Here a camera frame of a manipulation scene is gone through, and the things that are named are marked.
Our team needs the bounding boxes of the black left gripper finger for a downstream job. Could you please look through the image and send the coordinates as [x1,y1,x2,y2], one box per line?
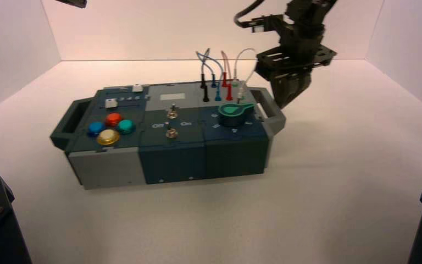
[55,0,87,9]

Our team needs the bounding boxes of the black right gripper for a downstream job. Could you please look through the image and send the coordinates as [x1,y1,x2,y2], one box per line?
[256,24,338,109]

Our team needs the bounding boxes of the teal and grey control box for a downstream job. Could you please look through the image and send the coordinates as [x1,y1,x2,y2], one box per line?
[49,82,287,190]

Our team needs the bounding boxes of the green rotary knob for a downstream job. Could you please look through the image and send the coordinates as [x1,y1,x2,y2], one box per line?
[218,103,256,128]

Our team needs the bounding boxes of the red round push button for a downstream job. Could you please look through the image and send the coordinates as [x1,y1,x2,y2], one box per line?
[104,112,124,127]

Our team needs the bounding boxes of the blue round push button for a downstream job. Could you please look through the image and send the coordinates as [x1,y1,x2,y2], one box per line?
[87,122,106,138]

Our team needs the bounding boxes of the teal round push button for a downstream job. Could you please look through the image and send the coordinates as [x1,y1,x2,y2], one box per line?
[116,119,137,135]

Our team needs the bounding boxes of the yellow round push button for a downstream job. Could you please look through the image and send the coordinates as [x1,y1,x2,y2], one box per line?
[97,129,121,146]

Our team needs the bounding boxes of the red plug jumper wire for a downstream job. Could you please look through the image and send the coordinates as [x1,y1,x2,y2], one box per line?
[220,51,234,102]

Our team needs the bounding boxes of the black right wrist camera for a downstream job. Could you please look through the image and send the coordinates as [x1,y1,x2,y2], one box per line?
[249,14,285,34]

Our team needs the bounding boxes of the blue plug jumper wire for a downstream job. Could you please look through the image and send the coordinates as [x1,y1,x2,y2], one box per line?
[196,51,224,102]

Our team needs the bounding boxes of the black plug jumper wire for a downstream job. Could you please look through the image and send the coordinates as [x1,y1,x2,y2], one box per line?
[196,48,212,103]

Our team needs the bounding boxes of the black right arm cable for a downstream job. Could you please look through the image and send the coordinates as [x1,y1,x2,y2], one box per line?
[234,0,266,29]

